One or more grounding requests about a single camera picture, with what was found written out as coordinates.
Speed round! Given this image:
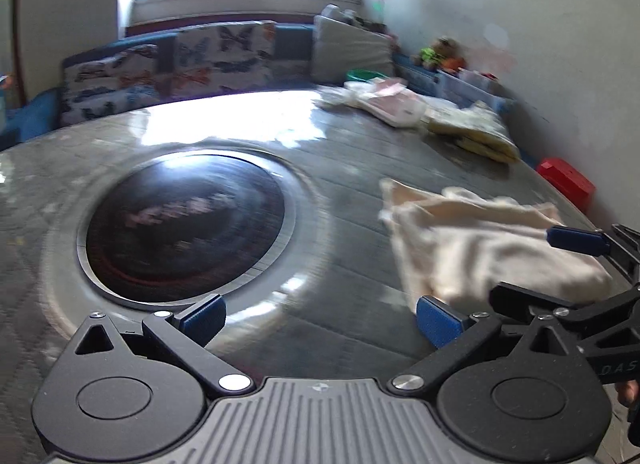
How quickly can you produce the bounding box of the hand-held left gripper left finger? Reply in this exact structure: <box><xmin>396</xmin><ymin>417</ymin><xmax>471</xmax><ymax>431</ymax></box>
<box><xmin>74</xmin><ymin>293</ymin><xmax>256</xmax><ymax>399</ymax></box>

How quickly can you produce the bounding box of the black white cow plush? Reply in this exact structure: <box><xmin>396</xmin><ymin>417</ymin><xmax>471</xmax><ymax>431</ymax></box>
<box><xmin>320</xmin><ymin>4</ymin><xmax>371</xmax><ymax>27</ymax></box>

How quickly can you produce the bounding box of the small white box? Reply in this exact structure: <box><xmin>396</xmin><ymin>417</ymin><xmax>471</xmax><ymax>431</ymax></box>
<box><xmin>457</xmin><ymin>66</ymin><xmax>501</xmax><ymax>89</ymax></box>

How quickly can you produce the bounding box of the blue sofa bench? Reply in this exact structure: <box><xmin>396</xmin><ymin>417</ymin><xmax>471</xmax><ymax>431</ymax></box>
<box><xmin>0</xmin><ymin>21</ymin><xmax>516</xmax><ymax>152</ymax></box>

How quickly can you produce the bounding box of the grey quilted star table cover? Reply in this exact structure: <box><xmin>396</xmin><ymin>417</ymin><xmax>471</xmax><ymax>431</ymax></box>
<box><xmin>0</xmin><ymin>88</ymin><xmax>616</xmax><ymax>464</ymax></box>

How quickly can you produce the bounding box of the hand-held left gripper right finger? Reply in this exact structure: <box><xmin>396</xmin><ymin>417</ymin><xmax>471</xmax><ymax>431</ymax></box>
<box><xmin>389</xmin><ymin>295</ymin><xmax>573</xmax><ymax>397</ymax></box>

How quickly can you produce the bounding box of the clear plastic storage box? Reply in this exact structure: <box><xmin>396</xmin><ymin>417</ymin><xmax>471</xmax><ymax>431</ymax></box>
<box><xmin>435</xmin><ymin>68</ymin><xmax>516</xmax><ymax>109</ymax></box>

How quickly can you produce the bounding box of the folded yellow floral garment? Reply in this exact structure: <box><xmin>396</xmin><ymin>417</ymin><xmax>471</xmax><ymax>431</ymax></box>
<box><xmin>427</xmin><ymin>100</ymin><xmax>521</xmax><ymax>165</ymax></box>

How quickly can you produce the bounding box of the large butterfly print cushion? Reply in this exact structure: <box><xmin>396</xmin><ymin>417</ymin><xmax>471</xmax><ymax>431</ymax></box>
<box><xmin>172</xmin><ymin>21</ymin><xmax>278</xmax><ymax>99</ymax></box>

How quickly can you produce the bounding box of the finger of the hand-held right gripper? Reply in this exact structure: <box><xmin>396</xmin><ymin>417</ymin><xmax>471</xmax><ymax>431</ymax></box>
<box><xmin>546</xmin><ymin>223</ymin><xmax>640</xmax><ymax>291</ymax></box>
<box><xmin>489</xmin><ymin>283</ymin><xmax>640</xmax><ymax>386</ymax></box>

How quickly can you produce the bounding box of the round black induction cooktop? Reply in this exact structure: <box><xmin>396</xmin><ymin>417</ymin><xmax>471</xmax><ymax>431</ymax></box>
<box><xmin>75</xmin><ymin>149</ymin><xmax>296</xmax><ymax>305</ymax></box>

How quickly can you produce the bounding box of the grey cushion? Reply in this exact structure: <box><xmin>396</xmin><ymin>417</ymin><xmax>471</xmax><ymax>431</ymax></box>
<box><xmin>310</xmin><ymin>14</ymin><xmax>398</xmax><ymax>84</ymax></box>

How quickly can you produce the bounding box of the person's right hand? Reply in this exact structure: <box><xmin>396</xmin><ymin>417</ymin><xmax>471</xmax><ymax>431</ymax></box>
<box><xmin>617</xmin><ymin>380</ymin><xmax>640</xmax><ymax>409</ymax></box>

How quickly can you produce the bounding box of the white pink plastic package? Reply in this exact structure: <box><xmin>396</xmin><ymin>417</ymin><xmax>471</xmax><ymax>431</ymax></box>
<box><xmin>357</xmin><ymin>84</ymin><xmax>428</xmax><ymax>129</ymax></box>

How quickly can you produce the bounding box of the red plastic stool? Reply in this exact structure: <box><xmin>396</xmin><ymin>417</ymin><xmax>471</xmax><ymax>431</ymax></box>
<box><xmin>536</xmin><ymin>156</ymin><xmax>597</xmax><ymax>209</ymax></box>

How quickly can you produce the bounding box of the cream garment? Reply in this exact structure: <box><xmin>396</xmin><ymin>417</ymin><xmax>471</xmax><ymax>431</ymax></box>
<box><xmin>377</xmin><ymin>178</ymin><xmax>615</xmax><ymax>312</ymax></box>

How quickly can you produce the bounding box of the green bowl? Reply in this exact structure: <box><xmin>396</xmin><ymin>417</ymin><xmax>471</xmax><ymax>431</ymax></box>
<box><xmin>346</xmin><ymin>68</ymin><xmax>388</xmax><ymax>83</ymax></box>

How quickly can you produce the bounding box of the clear plastic bag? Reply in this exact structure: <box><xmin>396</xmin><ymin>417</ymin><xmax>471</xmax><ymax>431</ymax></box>
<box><xmin>320</xmin><ymin>86</ymin><xmax>366</xmax><ymax>109</ymax></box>

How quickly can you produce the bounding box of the small butterfly print cushion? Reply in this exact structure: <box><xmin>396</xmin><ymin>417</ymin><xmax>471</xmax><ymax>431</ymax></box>
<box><xmin>60</xmin><ymin>44</ymin><xmax>163</xmax><ymax>127</ymax></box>

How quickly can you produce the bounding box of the brown teddy bear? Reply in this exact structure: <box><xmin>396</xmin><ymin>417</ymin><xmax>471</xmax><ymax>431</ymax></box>
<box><xmin>419</xmin><ymin>36</ymin><xmax>458</xmax><ymax>69</ymax></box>

